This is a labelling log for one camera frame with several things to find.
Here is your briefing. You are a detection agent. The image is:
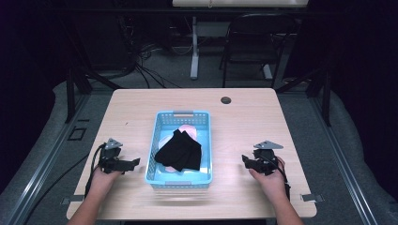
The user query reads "white desk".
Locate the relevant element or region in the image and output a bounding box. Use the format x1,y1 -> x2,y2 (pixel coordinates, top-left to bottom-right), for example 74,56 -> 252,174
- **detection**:
171,0 -> 310,82

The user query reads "person's left hand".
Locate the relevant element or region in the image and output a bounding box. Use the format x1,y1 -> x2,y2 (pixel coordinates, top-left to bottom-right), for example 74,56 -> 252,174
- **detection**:
89,165 -> 123,196

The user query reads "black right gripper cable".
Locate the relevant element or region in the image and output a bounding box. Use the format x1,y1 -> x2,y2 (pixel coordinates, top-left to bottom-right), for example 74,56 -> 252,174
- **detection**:
270,156 -> 292,202

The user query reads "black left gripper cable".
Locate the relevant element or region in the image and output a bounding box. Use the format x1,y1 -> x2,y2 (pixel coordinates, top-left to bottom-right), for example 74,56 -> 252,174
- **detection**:
84,142 -> 108,200

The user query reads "black folding chair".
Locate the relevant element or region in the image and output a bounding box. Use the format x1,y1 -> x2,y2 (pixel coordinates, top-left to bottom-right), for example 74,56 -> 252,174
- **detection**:
218,12 -> 299,89

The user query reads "black cloth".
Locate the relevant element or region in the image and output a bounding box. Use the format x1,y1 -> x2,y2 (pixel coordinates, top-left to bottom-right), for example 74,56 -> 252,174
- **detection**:
153,128 -> 203,173

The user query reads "black metal stand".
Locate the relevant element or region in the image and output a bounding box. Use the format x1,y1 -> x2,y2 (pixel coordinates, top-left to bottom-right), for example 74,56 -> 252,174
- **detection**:
63,59 -> 124,125
274,66 -> 333,128

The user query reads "bundle of black floor cables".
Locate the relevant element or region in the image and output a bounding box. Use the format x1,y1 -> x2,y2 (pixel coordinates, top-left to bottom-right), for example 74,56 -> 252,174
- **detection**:
115,15 -> 183,90

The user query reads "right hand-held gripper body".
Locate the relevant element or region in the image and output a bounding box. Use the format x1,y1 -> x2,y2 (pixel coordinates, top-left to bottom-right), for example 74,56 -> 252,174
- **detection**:
253,140 -> 284,176

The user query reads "black floor socket frame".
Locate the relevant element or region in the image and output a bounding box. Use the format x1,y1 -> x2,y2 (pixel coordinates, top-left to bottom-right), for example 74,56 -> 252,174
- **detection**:
67,126 -> 88,142

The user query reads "light blue plastic basket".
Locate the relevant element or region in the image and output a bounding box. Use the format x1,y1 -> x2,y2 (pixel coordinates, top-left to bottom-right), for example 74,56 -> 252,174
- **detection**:
144,110 -> 214,190

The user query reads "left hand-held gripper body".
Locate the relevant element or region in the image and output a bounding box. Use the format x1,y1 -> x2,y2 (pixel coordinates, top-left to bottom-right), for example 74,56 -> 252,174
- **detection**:
98,138 -> 128,174

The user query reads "person's right hand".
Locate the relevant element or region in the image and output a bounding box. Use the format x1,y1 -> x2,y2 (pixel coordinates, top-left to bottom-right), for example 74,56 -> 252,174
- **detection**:
249,156 -> 288,203

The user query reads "grey metal table bracket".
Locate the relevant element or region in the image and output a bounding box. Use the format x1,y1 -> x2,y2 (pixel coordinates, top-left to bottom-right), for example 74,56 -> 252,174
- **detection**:
60,194 -> 85,206
299,193 -> 326,203

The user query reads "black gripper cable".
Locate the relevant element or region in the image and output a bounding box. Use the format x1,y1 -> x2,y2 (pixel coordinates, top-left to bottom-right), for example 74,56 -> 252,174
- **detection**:
84,142 -> 108,200
270,156 -> 292,202

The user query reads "grey metal floor rail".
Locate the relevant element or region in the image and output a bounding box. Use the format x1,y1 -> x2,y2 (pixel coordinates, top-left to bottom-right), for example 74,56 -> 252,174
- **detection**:
309,92 -> 380,225
5,92 -> 92,225

